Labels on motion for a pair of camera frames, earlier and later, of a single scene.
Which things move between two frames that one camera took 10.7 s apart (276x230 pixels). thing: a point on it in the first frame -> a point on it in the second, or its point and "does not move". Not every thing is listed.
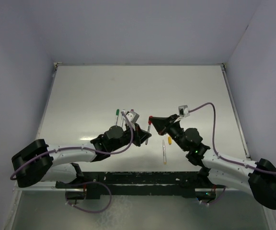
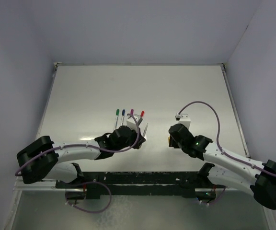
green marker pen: [117, 112] does not move
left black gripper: [139, 134] does not move
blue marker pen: [122, 112] does not move
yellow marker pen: [164, 153] -> [145, 130]
